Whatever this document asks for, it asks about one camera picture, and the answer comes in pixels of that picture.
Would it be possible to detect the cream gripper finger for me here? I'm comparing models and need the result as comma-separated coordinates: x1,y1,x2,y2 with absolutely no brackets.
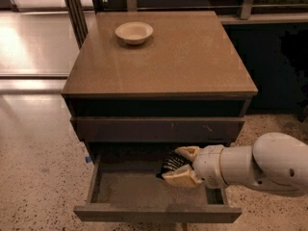
163,165,202,188
175,146,201,162

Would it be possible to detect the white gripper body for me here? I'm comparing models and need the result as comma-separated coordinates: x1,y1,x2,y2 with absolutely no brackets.
192,145,224,189

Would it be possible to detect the black rxbar chocolate bar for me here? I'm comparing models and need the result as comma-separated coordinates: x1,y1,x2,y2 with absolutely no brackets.
156,153,189,179

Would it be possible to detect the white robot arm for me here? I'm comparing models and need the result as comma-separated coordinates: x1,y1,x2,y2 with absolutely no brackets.
162,133,308,196

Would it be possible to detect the open middle drawer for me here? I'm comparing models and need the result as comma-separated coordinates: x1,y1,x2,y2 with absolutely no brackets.
74,155,242,223

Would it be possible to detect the grey drawer cabinet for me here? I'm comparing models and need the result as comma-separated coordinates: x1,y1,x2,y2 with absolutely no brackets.
62,12,258,159

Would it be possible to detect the closed top drawer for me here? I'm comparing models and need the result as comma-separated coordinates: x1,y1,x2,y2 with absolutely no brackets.
70,116,244,143

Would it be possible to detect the blue tape piece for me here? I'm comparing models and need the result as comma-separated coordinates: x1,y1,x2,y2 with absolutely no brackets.
85,156,91,164

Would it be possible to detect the white ceramic bowl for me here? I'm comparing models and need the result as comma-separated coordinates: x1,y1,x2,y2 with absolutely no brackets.
115,22,154,45

